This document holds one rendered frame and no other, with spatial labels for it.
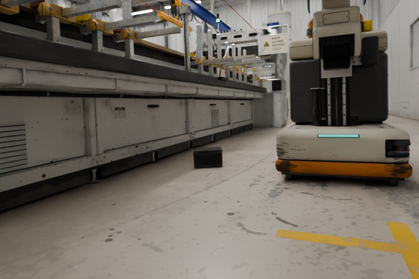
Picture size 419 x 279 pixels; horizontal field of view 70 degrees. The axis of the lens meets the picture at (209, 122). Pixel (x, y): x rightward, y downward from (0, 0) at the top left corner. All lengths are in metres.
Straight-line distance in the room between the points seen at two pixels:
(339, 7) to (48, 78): 1.41
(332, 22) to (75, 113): 1.43
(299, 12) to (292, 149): 10.58
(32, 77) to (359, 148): 1.46
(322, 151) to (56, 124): 1.35
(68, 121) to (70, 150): 0.15
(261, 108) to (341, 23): 3.88
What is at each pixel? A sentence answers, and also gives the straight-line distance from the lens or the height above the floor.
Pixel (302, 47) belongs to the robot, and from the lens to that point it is 1.95.
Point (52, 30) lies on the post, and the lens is 1.41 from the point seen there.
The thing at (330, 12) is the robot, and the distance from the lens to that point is 1.72.
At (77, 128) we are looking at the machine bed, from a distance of 1.77.
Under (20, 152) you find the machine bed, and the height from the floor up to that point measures 0.24.
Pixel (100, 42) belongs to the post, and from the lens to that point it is 1.58.
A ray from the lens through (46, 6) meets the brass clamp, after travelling 1.40.
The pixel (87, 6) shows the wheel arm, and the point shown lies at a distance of 1.35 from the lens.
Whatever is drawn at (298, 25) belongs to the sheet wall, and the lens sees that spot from 11.92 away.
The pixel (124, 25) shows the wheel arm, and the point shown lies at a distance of 1.54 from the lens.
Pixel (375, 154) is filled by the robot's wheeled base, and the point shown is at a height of 0.16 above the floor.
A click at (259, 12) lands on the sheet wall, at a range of 12.31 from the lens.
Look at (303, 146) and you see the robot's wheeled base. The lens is 1.61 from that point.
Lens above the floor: 0.42
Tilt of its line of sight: 3 degrees down
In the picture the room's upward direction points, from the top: 2 degrees counter-clockwise
